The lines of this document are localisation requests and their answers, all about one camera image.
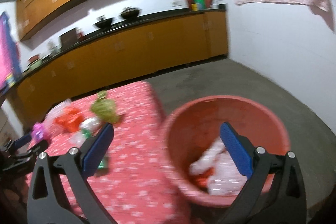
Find purple plastic bag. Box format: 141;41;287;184
31;123;51;144

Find small orange plastic bag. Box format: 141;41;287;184
54;106;84;132

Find clear bubble wrap sheet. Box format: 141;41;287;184
42;100;102;146

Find white bubble wrap piece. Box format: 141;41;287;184
189;138;247;196

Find green plastic bag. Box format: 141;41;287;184
90;90;119;124

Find red plastic basket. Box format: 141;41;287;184
161;95;290;207

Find brown lower kitchen cabinets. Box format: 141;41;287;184
1;4;228;125

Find red floral tablecloth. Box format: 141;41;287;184
45;81;191;223

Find pink and blue curtain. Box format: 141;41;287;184
1;11;22;93

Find stacked bowls on counter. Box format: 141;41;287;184
27;54;42;71

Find dark cutting board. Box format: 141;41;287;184
60;28;79;51

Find black wok left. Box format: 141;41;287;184
94;16;114;30

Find black wok with lid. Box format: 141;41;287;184
120;7;141;21

